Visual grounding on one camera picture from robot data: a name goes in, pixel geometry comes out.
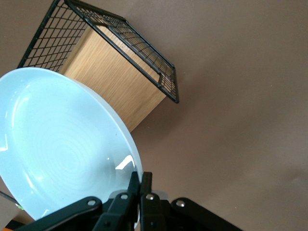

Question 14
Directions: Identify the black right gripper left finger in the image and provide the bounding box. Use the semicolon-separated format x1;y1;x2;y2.
14;171;141;231

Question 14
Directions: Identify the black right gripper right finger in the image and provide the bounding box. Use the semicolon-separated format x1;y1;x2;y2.
140;171;244;231

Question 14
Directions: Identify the light blue round plate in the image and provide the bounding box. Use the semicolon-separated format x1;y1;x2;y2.
0;67;142;230

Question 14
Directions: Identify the wooden shelf board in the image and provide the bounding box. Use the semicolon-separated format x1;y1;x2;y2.
59;25;167;133

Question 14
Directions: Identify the black wire rack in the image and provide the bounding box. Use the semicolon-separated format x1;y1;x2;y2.
17;0;180;104

